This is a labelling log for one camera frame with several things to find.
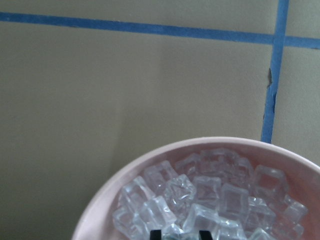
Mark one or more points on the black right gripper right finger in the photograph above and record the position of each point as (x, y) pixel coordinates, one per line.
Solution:
(205, 235)

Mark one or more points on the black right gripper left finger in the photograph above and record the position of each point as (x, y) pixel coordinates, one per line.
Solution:
(155, 234)

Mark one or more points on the pink bowl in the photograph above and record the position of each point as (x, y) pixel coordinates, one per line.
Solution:
(302, 174)

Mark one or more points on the clear ice cube pile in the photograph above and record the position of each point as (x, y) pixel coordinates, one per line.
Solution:
(214, 190)

